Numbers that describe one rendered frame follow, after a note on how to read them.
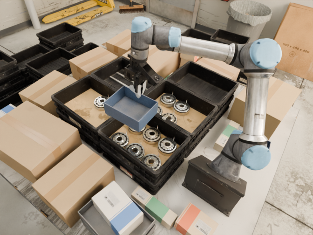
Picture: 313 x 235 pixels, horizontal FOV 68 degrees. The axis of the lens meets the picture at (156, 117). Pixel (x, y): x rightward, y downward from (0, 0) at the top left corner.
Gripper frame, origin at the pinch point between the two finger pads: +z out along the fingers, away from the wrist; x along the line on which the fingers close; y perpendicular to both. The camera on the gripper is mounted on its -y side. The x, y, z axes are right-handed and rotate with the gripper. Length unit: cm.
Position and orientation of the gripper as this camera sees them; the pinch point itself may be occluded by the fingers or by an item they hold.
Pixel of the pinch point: (140, 96)
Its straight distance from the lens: 110.7
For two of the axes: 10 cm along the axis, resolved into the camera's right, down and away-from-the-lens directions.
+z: -1.0, 7.3, 6.7
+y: -8.1, -4.6, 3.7
